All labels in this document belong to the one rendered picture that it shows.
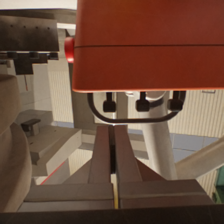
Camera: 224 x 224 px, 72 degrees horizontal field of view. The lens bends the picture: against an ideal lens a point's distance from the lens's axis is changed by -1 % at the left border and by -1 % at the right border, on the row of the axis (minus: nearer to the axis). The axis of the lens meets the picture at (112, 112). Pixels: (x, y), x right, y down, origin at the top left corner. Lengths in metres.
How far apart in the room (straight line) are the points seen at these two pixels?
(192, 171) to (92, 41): 0.81
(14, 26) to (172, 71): 1.20
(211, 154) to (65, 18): 1.33
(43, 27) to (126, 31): 1.15
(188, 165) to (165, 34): 0.78
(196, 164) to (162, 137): 0.42
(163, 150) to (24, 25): 1.15
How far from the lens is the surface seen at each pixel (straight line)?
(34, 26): 1.31
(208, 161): 0.94
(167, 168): 0.60
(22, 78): 4.51
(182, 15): 0.20
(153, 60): 0.18
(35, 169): 3.18
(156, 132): 0.51
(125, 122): 0.32
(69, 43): 0.23
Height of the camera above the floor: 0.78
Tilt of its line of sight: 16 degrees up
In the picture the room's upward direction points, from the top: 179 degrees clockwise
